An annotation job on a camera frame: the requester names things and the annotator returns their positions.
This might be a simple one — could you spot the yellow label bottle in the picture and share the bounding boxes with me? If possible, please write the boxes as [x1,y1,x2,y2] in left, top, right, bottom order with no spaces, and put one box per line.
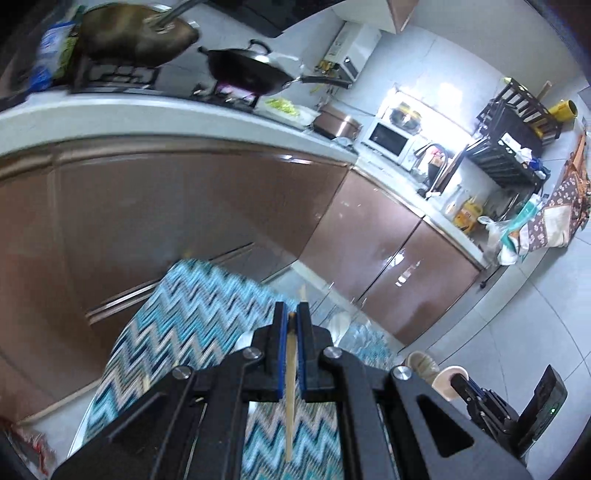
[58,34,79,79]

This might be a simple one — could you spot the plate of chopped vegetables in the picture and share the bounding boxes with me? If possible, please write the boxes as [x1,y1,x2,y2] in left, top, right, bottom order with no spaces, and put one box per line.
[256,95,319,127]

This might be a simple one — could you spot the brown floral apron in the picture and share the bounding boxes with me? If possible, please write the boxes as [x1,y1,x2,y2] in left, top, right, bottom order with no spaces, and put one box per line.
[519,131,591,252]

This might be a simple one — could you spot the white microwave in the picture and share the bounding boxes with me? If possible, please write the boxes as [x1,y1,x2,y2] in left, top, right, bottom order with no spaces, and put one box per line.
[360,117,416,162]

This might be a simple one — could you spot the copper upper cabinet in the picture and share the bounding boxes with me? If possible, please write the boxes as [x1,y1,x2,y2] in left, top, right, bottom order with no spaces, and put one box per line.
[385,0,421,34]

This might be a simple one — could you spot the beige trash bin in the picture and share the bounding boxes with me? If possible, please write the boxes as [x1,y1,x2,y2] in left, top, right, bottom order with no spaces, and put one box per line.
[405,350,440,386]

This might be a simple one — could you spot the wooden chopstick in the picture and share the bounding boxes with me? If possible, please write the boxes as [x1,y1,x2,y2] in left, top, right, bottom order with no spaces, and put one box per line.
[283,283,308,463]

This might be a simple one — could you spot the white water heater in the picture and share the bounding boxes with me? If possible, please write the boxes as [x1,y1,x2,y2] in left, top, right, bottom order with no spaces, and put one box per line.
[321,21,384,79]

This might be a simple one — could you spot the zigzag patterned mat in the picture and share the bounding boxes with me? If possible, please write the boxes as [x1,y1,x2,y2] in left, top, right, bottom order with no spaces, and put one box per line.
[83,258,395,480]

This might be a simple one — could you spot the cutting board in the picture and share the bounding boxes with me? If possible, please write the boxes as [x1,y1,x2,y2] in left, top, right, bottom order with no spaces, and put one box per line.
[431,144,471,195]

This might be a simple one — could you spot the teal white hanging bag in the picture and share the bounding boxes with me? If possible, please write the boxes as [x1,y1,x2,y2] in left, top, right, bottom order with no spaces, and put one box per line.
[501,194,546,245]

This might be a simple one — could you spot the black range hood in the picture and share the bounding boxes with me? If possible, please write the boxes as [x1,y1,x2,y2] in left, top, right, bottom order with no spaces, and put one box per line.
[198,0,342,40]

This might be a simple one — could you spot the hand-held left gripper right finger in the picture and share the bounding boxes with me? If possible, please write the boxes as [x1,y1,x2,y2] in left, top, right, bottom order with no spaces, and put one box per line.
[297,301,532,480]

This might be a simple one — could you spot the yellow oil bottle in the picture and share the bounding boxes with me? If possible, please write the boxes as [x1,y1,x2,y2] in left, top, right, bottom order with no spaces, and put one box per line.
[455,198,482,232]

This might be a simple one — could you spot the gas stove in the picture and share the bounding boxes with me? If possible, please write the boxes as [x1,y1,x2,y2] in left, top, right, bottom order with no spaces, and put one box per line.
[69,60,262,114]

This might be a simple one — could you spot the black wall rack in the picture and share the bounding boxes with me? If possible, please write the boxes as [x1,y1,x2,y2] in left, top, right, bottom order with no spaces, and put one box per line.
[466,78,564,190]

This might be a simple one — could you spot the steel basin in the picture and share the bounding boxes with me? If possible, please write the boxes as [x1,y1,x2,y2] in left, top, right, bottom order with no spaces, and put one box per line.
[388,102,423,134]

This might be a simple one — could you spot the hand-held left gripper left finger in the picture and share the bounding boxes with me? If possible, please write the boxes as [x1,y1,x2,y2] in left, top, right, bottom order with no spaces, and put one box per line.
[53,302,287,480]

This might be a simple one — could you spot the red patterned bag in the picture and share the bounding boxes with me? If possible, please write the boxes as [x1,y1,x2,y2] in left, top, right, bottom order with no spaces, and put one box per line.
[0,413,58,472]

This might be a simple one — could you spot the white plastic bag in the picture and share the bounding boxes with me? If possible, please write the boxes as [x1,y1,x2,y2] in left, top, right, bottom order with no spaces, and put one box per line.
[480,216,520,266]

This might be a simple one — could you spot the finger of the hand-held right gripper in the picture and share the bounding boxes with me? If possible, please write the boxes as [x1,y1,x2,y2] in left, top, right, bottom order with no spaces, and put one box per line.
[450,374,493,419]

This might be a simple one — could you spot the clear spray bottle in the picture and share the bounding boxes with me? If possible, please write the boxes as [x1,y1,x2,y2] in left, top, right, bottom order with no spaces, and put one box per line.
[442,185,465,221]

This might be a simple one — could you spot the steel ladle handle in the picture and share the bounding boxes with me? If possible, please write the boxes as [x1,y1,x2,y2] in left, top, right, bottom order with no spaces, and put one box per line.
[143,0,197,28]

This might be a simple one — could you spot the brass pot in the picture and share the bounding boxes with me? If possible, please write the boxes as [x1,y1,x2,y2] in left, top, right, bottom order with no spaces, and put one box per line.
[76,2,201,68]

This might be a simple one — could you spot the copper rice cooker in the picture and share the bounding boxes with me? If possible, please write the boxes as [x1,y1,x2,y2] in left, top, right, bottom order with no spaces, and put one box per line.
[311,104,363,139]

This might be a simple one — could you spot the black wok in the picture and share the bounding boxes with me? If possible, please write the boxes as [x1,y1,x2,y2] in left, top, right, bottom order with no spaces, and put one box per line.
[198,46,354,97]

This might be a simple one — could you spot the copper lower cabinets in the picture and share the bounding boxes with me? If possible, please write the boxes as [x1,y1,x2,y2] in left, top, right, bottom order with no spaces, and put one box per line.
[0,138,483,416]

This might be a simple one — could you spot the blue label bottle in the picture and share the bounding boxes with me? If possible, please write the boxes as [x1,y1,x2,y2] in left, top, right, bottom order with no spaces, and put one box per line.
[30,21,77,90]

